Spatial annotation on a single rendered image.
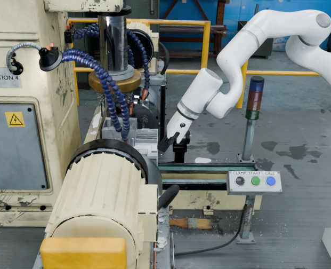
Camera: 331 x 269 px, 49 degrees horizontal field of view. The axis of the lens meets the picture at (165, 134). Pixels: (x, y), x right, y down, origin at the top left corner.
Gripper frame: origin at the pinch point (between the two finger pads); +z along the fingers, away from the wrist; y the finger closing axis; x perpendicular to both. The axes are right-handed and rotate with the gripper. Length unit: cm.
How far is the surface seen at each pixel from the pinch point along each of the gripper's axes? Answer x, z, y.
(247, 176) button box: -24.1, -12.2, -16.8
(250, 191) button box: -26.2, -9.8, -20.6
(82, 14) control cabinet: 69, 59, 315
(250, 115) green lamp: -36, -16, 34
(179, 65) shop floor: -81, 79, 418
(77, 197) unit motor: 27, -14, -62
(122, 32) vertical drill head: 31.7, -27.6, 3.0
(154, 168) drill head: 3.9, -0.8, -18.6
